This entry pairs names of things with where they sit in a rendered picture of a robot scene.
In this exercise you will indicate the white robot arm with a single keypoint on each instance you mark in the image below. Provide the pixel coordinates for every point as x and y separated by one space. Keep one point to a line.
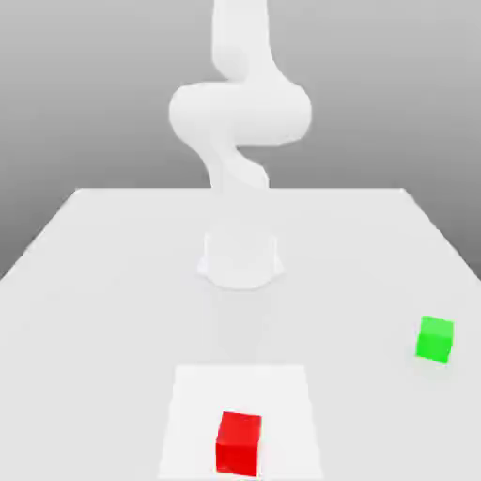
240 112

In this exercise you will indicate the small red cube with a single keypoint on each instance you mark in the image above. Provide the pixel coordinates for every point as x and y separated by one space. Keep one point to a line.
237 445

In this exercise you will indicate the small green cube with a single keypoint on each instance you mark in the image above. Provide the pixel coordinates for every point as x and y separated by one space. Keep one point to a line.
434 340

